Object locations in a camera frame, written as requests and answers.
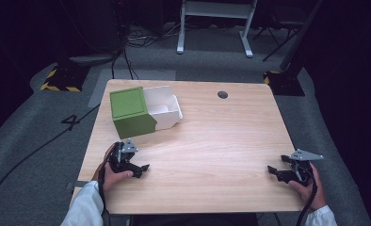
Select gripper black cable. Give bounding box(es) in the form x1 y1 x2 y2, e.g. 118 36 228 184
296 170 319 226
97 156 112 226

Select person's right hand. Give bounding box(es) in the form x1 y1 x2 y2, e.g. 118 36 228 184
288 161 328 212

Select green drawer cabinet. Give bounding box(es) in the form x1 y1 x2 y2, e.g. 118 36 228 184
109 86 158 140

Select grey tape piece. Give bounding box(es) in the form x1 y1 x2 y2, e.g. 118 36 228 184
65 180 89 191

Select white drawer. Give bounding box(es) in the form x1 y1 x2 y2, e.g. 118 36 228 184
141 85 184 132

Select dark stand with grey base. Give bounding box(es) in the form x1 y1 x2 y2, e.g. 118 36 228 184
58 0 129 68

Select person's left hand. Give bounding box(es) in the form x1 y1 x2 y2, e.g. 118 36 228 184
91 142 135 193

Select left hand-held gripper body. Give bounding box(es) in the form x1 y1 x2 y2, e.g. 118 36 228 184
107 137 140 174

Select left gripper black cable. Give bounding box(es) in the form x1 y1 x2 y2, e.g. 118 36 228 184
97 156 112 226

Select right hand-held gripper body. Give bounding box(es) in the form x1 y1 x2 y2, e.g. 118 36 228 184
280 148 325 188

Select black folding tripod stand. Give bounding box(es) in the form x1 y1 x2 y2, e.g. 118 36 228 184
252 17 304 63

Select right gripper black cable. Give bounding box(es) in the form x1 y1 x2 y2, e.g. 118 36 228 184
296 170 319 226

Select black cables on floor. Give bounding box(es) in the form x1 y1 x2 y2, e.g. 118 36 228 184
110 46 140 81

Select dark slanted stand post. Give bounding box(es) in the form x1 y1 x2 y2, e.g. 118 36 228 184
279 0 325 73

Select person's dark lap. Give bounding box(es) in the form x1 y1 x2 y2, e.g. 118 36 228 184
130 212 259 226

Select long black floor cable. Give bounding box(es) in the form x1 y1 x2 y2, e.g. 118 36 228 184
0 104 101 211

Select tangle of floor cables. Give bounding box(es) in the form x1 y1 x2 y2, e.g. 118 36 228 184
126 20 183 49

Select white metal desk frame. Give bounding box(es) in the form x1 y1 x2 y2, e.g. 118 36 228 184
176 0 259 59

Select black yellow striped stand base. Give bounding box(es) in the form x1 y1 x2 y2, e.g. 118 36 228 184
40 62 91 93
263 70 306 97

